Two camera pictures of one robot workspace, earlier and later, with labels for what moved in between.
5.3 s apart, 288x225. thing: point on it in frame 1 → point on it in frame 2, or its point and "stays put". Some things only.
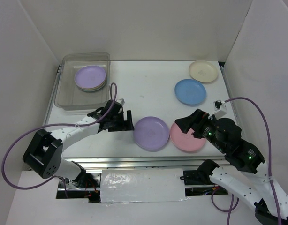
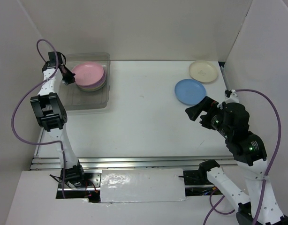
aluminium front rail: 96,164 stays put
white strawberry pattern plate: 89,90 stays put
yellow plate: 92,88 stays put
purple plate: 151,133 → 96,84
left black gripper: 125,125 → 71,79
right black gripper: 194,121 → 208,103
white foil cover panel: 127,185 stays put
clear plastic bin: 83,82 stays put
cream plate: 203,71 stays put
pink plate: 185,141 → 87,73
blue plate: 190,91 stays put
